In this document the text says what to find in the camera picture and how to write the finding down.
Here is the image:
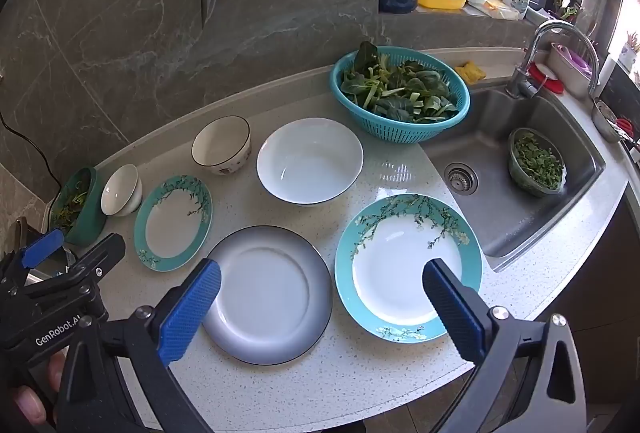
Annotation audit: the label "glass bowl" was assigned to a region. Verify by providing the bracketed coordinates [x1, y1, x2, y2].
[507, 127, 568, 198]

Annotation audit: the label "steel bowl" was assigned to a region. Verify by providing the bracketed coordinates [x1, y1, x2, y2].
[591, 98, 638, 144]

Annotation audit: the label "chrome faucet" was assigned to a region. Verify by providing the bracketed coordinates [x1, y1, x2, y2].
[506, 20, 601, 100]

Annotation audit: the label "leafy green vegetables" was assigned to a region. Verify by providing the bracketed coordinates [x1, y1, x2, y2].
[341, 40, 461, 123]

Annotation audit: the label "beige container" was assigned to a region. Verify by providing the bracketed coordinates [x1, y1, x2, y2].
[545, 42, 596, 99]

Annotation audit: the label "black power cable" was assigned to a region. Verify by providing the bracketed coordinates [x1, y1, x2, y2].
[0, 110, 66, 204]

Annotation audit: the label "steel rice cooker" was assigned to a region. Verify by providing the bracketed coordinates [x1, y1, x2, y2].
[15, 217, 76, 276]

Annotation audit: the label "sink drain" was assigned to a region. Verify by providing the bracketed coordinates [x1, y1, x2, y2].
[444, 162, 478, 194]

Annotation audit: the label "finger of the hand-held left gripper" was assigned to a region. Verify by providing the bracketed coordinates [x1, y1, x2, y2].
[19, 228, 66, 266]
[64, 233, 127, 288]

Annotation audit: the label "white packet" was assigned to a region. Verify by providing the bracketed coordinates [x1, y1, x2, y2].
[467, 0, 521, 20]

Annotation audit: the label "large white bowl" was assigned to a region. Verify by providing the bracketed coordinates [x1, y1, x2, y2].
[256, 117, 365, 205]

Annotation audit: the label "white potted plant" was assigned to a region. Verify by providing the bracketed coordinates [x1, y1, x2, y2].
[617, 30, 640, 74]

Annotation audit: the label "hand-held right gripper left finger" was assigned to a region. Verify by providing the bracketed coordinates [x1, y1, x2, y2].
[54, 257, 223, 433]

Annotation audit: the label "dark rimmed printed bowl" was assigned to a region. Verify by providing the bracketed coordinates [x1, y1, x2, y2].
[191, 115, 251, 176]

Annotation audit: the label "chopped greens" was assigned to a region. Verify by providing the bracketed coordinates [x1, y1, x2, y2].
[514, 133, 565, 190]

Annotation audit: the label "teal plastic colander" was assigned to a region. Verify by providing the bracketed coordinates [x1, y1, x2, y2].
[329, 46, 472, 144]

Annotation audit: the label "person's left hand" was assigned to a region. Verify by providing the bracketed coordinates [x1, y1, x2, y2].
[10, 349, 68, 426]

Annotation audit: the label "steel sink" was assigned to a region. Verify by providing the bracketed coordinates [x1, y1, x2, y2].
[420, 86, 608, 271]

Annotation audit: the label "red dish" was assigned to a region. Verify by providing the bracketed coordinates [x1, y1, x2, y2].
[530, 62, 565, 94]

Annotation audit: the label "small teal floral plate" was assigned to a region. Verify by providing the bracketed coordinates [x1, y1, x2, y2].
[133, 174, 213, 273]

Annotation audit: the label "green bowl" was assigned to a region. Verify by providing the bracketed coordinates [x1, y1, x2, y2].
[49, 166, 108, 246]

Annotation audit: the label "small white bowl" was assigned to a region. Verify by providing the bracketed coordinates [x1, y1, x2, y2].
[100, 163, 144, 218]

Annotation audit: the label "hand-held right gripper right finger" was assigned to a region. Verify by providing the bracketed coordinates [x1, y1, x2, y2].
[421, 257, 587, 433]

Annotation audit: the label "large teal floral plate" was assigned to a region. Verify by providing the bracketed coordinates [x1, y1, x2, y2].
[334, 194, 483, 343]

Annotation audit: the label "yellow sponge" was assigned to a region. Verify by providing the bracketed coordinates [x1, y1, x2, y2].
[455, 60, 487, 84]

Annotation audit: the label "vegetable scraps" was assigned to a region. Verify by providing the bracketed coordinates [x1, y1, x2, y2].
[52, 178, 93, 230]

